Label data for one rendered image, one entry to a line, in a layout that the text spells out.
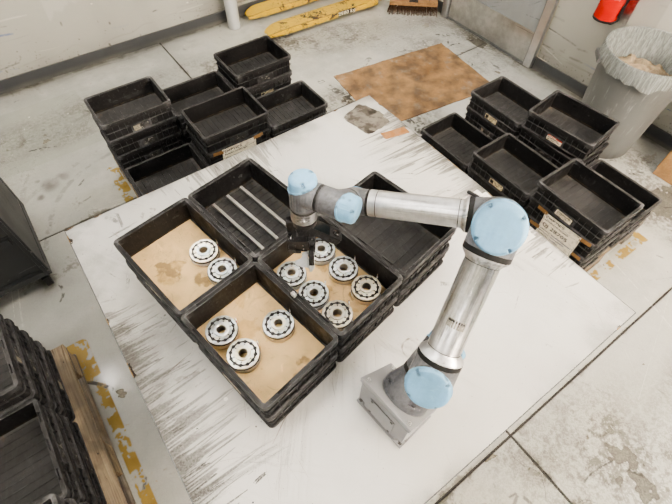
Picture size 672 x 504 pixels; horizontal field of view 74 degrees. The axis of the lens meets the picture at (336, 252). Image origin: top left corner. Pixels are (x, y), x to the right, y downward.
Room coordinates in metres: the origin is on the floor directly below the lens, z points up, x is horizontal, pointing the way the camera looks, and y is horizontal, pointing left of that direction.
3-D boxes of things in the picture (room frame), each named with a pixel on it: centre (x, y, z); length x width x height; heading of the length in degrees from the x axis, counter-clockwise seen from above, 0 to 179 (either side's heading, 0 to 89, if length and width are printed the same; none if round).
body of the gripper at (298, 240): (0.78, 0.10, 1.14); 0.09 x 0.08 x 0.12; 92
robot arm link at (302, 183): (0.79, 0.09, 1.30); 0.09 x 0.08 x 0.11; 66
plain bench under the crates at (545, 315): (0.94, 0.00, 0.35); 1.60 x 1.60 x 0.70; 37
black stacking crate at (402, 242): (1.01, -0.19, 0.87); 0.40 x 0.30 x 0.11; 47
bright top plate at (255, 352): (0.52, 0.28, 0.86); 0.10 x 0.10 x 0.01
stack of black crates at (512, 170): (1.81, -0.98, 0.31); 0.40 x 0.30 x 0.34; 37
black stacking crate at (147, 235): (0.85, 0.52, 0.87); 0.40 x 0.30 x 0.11; 47
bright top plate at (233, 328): (0.60, 0.36, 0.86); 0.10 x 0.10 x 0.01
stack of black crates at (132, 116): (2.11, 1.20, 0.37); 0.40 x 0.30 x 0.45; 127
